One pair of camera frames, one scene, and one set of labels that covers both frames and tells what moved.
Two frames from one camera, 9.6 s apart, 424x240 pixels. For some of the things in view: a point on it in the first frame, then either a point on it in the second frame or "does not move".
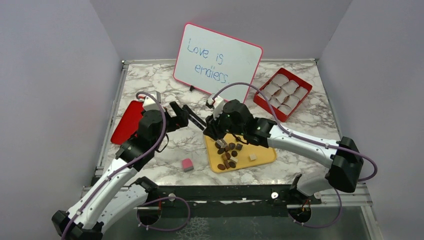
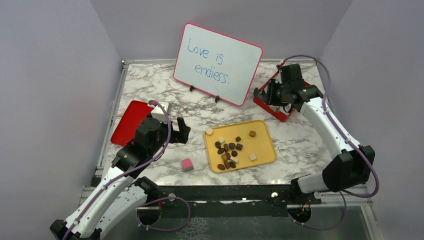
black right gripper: x=212 y=129 to x=271 y=98
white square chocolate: x=252 y=156 does not move
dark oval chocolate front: x=221 y=166 does not move
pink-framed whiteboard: x=208 y=59 does not move
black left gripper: x=179 y=121 to x=179 y=136
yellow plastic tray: x=231 y=151 does not move
